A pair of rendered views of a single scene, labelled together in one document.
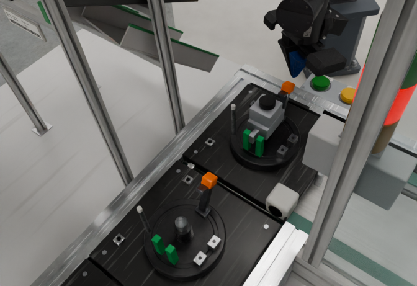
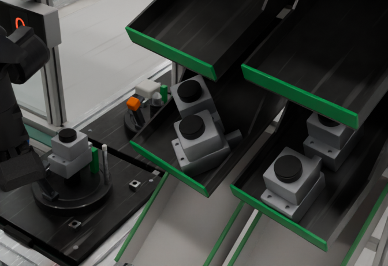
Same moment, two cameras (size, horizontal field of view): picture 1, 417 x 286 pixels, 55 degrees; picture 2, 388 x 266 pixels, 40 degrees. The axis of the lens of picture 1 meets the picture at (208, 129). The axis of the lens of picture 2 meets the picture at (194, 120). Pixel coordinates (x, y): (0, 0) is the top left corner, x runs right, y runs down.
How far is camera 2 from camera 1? 1.23 m
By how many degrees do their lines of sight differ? 94
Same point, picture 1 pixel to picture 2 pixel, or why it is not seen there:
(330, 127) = (43, 9)
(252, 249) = (103, 120)
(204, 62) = (137, 238)
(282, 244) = (78, 127)
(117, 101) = not seen: outside the picture
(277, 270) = (87, 115)
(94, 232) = not seen: hidden behind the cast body
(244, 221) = (107, 133)
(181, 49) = (164, 184)
